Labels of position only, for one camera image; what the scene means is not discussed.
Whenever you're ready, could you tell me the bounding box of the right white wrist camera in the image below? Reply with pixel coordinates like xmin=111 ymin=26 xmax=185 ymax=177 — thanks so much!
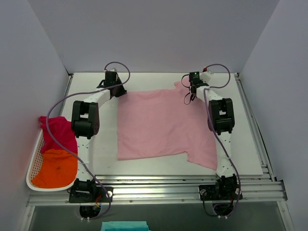
xmin=200 ymin=68 xmax=214 ymax=83

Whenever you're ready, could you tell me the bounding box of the teal folded cloth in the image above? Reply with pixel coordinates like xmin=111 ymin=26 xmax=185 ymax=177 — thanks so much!
xmin=101 ymin=221 xmax=150 ymax=231

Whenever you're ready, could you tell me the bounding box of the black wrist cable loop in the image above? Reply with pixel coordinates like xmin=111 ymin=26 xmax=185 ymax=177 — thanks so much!
xmin=181 ymin=74 xmax=197 ymax=105

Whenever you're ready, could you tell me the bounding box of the orange t-shirt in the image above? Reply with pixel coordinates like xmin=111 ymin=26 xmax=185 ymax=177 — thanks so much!
xmin=31 ymin=149 xmax=78 ymax=189

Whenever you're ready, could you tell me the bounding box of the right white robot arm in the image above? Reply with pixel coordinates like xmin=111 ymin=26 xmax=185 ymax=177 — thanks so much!
xmin=188 ymin=70 xmax=238 ymax=199

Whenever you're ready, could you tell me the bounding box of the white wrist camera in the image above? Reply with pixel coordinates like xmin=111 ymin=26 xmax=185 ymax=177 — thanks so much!
xmin=103 ymin=68 xmax=117 ymax=73
xmin=200 ymin=68 xmax=214 ymax=83

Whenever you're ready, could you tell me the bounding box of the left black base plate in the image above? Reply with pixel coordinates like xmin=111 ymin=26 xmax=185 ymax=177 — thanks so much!
xmin=68 ymin=179 xmax=114 ymax=203

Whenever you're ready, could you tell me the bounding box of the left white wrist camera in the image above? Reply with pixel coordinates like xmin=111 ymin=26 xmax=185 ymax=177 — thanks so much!
xmin=103 ymin=68 xmax=117 ymax=73

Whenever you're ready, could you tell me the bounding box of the aluminium extrusion rail frame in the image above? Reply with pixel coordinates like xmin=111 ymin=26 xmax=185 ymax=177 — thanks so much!
xmin=26 ymin=73 xmax=289 ymax=231

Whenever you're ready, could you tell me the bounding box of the magenta t-shirt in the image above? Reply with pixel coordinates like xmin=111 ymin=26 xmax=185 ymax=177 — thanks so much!
xmin=39 ymin=116 xmax=77 ymax=154

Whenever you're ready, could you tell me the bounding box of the white perforated plastic basket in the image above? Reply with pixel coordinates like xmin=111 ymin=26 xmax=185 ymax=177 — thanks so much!
xmin=26 ymin=130 xmax=75 ymax=192

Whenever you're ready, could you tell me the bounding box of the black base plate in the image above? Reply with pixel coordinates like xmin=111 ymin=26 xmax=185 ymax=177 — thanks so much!
xmin=68 ymin=179 xmax=114 ymax=203
xmin=198 ymin=174 xmax=243 ymax=201

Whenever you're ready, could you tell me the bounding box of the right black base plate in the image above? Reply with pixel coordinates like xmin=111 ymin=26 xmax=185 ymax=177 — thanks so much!
xmin=198 ymin=174 xmax=243 ymax=201

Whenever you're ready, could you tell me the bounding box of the pink t-shirt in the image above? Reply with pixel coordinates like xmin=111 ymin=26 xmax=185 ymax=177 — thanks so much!
xmin=117 ymin=79 xmax=218 ymax=169

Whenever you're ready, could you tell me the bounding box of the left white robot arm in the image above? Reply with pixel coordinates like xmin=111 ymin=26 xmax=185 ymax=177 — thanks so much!
xmin=71 ymin=68 xmax=127 ymax=181

